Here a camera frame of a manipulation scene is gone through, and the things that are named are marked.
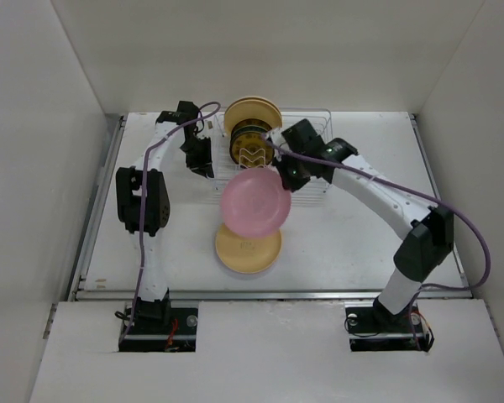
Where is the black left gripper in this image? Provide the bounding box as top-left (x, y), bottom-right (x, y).
top-left (179, 136), bottom-right (213, 180)

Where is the white wire dish rack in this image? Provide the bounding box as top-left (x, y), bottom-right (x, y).
top-left (211, 107), bottom-right (333, 207)

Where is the yellow black patterned plate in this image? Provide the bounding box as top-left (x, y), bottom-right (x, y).
top-left (229, 132), bottom-right (274, 169)

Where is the pink plate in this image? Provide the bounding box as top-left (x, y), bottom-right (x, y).
top-left (220, 168), bottom-right (291, 238)

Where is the dark green patterned plate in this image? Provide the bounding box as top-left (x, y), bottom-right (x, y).
top-left (231, 119), bottom-right (272, 138)

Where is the tan plate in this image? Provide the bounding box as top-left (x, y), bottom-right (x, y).
top-left (223, 101), bottom-right (282, 134)

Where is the beige plate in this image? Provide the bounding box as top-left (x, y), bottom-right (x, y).
top-left (214, 224), bottom-right (283, 275)

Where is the cream white plate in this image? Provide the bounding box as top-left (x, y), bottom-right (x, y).
top-left (227, 96), bottom-right (279, 110)

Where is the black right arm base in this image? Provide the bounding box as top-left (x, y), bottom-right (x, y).
top-left (344, 304), bottom-right (435, 353)

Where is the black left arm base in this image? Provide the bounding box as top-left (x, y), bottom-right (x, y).
top-left (114, 300), bottom-right (198, 353)

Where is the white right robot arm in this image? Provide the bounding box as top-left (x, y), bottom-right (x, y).
top-left (265, 119), bottom-right (454, 332)

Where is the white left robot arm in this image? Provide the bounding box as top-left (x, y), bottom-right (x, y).
top-left (115, 101), bottom-right (220, 336)

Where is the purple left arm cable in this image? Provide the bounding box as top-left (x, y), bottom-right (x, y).
top-left (118, 101), bottom-right (222, 349)

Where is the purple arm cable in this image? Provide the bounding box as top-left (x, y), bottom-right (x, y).
top-left (263, 133), bottom-right (491, 352)
top-left (118, 101), bottom-right (222, 349)

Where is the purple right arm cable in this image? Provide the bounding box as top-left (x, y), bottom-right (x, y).
top-left (263, 133), bottom-right (491, 352)

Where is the aluminium table frame rail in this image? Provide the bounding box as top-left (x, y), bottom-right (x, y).
top-left (41, 113), bottom-right (501, 341)

